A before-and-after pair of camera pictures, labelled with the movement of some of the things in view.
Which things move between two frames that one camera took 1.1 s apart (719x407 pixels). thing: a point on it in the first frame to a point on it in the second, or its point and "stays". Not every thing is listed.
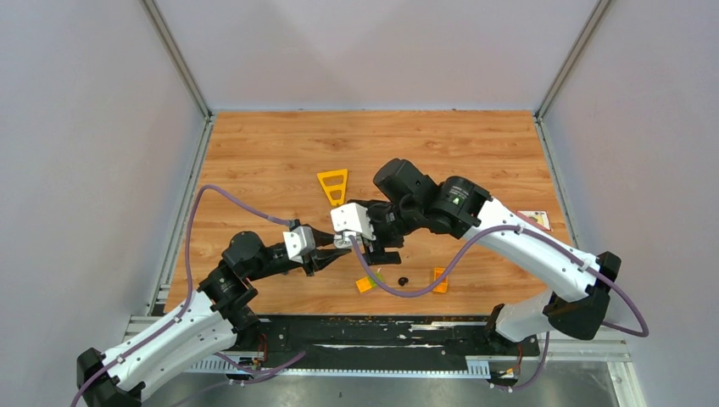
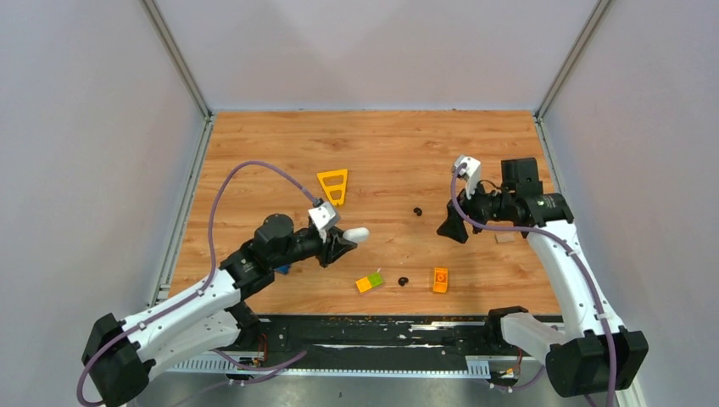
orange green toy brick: [368, 282] stays
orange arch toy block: [442, 287] stays
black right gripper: [380, 242] to [453, 226]
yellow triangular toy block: [341, 186] stays
